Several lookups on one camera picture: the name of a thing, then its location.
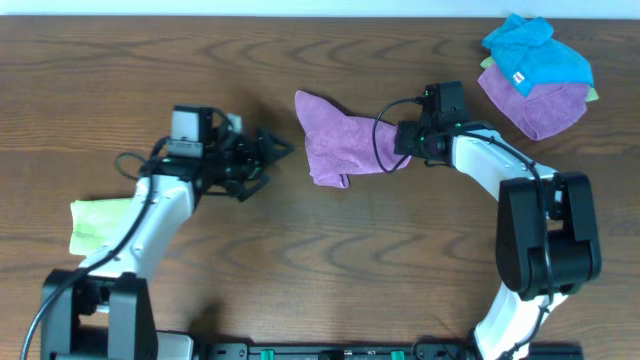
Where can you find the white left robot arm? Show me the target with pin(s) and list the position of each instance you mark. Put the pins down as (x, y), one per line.
(102, 310)

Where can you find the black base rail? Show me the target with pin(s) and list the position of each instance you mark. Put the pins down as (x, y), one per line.
(420, 351)

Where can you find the purple cloth in pile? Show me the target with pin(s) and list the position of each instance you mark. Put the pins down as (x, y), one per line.
(546, 111)

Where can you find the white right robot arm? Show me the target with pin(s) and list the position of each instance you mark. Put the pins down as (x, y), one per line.
(547, 243)

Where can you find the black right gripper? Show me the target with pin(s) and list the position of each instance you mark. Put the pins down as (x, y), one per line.
(404, 143)

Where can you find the green cloth under pile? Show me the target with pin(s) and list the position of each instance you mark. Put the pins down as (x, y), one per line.
(592, 94)

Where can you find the purple microfiber cloth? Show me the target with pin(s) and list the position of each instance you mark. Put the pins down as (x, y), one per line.
(338, 145)

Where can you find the blue cloth with tag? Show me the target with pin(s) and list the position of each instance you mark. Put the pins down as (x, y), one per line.
(528, 55)

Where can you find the folded light green cloth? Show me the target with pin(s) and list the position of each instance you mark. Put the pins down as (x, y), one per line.
(93, 221)

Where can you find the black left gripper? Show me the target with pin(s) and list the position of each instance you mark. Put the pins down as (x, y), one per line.
(251, 165)

